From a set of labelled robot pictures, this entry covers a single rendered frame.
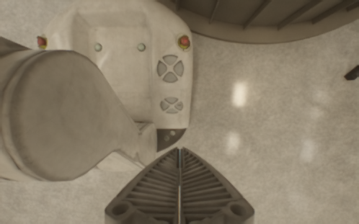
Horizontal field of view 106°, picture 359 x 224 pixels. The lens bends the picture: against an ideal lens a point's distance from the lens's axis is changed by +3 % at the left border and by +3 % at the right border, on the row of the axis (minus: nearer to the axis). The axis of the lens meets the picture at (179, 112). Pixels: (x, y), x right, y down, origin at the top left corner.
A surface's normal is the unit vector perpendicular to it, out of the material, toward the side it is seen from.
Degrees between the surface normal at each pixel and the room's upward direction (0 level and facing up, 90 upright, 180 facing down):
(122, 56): 0
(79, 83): 89
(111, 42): 1
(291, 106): 0
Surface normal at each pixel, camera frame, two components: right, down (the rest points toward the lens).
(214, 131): 0.00, 0.12
